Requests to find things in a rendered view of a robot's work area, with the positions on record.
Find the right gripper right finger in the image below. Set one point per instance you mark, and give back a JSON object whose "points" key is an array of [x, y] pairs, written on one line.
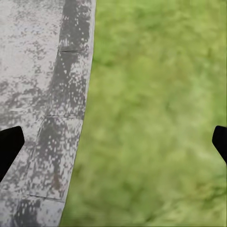
{"points": [[220, 141]]}

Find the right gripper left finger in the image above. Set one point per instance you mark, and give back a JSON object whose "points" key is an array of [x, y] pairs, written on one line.
{"points": [[11, 141]]}

